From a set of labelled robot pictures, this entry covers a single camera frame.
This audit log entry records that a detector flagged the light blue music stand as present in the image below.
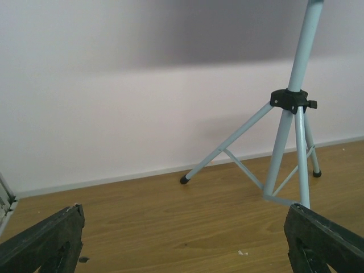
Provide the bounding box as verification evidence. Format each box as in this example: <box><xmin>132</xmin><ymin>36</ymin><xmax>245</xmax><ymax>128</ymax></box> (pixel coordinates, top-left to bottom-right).
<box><xmin>179</xmin><ymin>0</ymin><xmax>325</xmax><ymax>210</ymax></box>

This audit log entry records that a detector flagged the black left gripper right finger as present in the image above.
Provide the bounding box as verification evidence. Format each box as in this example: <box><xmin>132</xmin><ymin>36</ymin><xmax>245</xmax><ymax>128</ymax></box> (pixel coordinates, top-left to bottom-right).
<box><xmin>284</xmin><ymin>203</ymin><xmax>363</xmax><ymax>272</ymax></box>

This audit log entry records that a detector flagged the white debris pile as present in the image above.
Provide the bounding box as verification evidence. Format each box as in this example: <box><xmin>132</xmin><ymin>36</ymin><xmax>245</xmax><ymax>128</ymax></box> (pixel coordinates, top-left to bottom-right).
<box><xmin>238</xmin><ymin>250</ymin><xmax>248</xmax><ymax>256</ymax></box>

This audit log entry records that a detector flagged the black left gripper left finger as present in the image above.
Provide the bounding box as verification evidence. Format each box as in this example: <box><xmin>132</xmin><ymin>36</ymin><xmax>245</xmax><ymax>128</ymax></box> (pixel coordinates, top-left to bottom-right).
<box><xmin>1</xmin><ymin>204</ymin><xmax>85</xmax><ymax>272</ymax></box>

